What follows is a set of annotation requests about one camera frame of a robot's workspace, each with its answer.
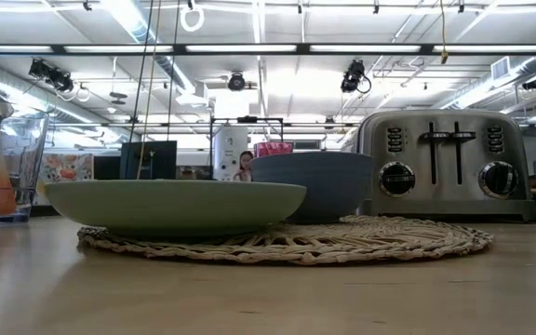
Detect silver four-slot toaster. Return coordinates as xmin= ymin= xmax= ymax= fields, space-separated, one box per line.
xmin=355 ymin=109 xmax=536 ymax=222

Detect black monitor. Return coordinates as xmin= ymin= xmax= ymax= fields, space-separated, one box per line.
xmin=119 ymin=141 xmax=179 ymax=181

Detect pink plastic tumbler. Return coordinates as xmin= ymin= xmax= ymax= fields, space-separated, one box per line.
xmin=253 ymin=141 xmax=294 ymax=158

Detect white hanging ring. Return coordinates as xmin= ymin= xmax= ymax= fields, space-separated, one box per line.
xmin=179 ymin=3 xmax=206 ymax=34

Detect person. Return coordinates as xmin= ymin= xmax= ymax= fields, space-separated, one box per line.
xmin=233 ymin=150 xmax=256 ymax=182

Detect yellow hanging cable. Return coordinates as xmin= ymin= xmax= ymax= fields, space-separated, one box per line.
xmin=438 ymin=0 xmax=450 ymax=65

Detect black metal stand frame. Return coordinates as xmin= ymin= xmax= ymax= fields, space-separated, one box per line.
xmin=208 ymin=115 xmax=285 ymax=181

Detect black hanging cable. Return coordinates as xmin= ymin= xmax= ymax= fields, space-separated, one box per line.
xmin=127 ymin=0 xmax=155 ymax=143

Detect blue bowl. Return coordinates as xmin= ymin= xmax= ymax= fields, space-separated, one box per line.
xmin=248 ymin=151 xmax=376 ymax=225

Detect white cylinder tank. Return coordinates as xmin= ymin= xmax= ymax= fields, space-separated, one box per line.
xmin=212 ymin=126 xmax=250 ymax=182

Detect black ceiling camera cluster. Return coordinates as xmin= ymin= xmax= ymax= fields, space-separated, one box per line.
xmin=27 ymin=57 xmax=75 ymax=94

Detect black overhead light bar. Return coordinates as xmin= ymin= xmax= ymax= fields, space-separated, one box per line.
xmin=0 ymin=43 xmax=536 ymax=57

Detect floral picture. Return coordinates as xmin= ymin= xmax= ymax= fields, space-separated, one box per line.
xmin=34 ymin=153 xmax=95 ymax=207

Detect round black ceiling camera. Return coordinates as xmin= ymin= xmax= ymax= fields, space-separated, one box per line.
xmin=227 ymin=71 xmax=247 ymax=92

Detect black ceiling camera with cable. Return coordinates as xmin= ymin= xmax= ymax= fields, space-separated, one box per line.
xmin=340 ymin=59 xmax=372 ymax=95

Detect green plate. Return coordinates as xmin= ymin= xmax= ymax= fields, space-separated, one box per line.
xmin=43 ymin=179 xmax=308 ymax=239

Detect clear drinking glass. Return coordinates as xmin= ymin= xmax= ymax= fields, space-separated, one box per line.
xmin=0 ymin=95 xmax=50 ymax=224

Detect round woven straw placemat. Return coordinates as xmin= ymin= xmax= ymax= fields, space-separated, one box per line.
xmin=76 ymin=214 xmax=495 ymax=267

